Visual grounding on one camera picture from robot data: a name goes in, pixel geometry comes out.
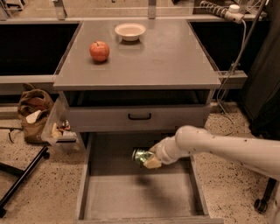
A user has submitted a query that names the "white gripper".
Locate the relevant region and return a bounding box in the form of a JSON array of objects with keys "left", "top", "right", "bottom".
[{"left": 143, "top": 136, "right": 187, "bottom": 169}]

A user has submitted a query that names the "green crushed can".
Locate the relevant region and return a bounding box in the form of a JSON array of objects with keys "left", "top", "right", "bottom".
[{"left": 132, "top": 149, "right": 154, "bottom": 166}]

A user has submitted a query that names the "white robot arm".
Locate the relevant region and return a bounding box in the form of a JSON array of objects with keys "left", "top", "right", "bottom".
[{"left": 143, "top": 126, "right": 280, "bottom": 181}]

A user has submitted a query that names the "closed top drawer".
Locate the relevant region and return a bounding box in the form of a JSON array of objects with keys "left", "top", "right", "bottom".
[{"left": 65, "top": 105, "right": 211, "bottom": 132}]

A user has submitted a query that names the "open grey drawer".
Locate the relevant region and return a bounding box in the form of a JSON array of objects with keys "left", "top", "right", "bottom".
[{"left": 74, "top": 133, "right": 224, "bottom": 224}]

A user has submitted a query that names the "grey cabinet counter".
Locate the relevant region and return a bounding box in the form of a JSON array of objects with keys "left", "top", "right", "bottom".
[{"left": 54, "top": 19, "right": 221, "bottom": 91}]

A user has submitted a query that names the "clear plastic bin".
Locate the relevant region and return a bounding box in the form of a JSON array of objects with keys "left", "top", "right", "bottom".
[{"left": 41, "top": 98, "right": 84, "bottom": 151}]

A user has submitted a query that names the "red apple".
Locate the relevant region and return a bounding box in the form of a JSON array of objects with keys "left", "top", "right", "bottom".
[{"left": 89, "top": 41, "right": 109, "bottom": 62}]

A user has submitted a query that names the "black office chair base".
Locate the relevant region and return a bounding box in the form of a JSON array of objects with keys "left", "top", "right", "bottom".
[{"left": 254, "top": 178, "right": 277, "bottom": 214}]

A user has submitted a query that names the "white bowl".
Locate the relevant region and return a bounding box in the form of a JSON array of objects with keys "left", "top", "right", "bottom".
[{"left": 115, "top": 23, "right": 146, "bottom": 42}]

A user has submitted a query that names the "brown fabric bag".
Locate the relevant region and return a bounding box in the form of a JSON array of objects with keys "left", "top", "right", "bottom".
[{"left": 17, "top": 83, "right": 54, "bottom": 144}]

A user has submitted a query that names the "black metal stand leg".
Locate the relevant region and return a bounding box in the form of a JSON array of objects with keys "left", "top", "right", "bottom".
[{"left": 0, "top": 146, "right": 50, "bottom": 218}]

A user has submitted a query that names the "black drawer handle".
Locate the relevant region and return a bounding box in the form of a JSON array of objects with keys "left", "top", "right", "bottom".
[{"left": 128, "top": 113, "right": 151, "bottom": 121}]

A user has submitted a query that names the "grey hanging cable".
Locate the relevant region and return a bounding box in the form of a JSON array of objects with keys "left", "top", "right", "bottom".
[{"left": 216, "top": 20, "right": 249, "bottom": 135}]

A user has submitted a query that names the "white coiled hose fixture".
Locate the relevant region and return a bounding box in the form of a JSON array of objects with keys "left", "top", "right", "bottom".
[{"left": 199, "top": 0, "right": 244, "bottom": 24}]

